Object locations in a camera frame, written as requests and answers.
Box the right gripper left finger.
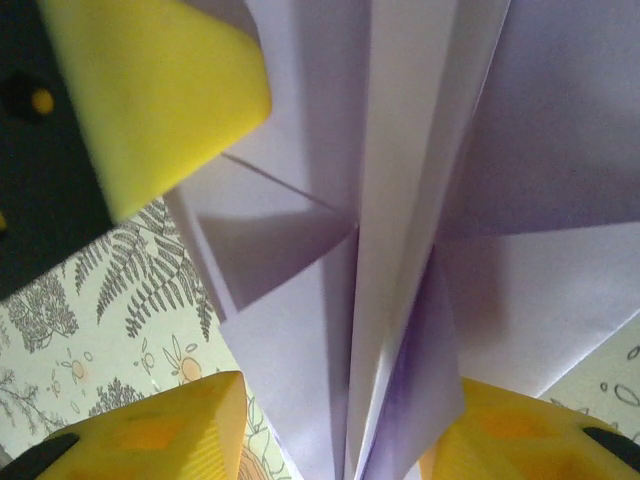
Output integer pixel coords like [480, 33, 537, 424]
[0, 369, 249, 480]

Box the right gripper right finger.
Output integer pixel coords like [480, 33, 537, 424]
[418, 377, 640, 480]

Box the lavender square paper sheet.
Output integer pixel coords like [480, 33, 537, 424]
[164, 0, 640, 480]

